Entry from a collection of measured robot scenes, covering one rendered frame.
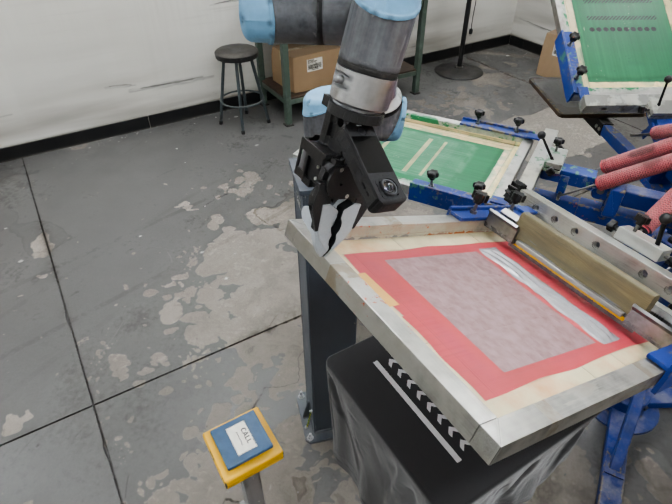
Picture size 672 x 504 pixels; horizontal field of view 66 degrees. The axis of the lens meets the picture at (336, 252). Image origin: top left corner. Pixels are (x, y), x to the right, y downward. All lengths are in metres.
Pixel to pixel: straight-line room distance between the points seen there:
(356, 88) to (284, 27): 0.15
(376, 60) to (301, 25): 0.14
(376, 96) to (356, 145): 0.06
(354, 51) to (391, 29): 0.05
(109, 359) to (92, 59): 2.53
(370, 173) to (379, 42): 0.14
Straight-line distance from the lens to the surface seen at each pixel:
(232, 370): 2.50
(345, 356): 1.28
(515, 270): 1.28
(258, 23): 0.73
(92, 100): 4.59
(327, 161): 0.65
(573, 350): 1.10
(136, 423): 2.45
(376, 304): 0.86
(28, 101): 4.55
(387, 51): 0.61
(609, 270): 1.27
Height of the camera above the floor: 1.94
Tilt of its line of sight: 39 degrees down
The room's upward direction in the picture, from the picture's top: straight up
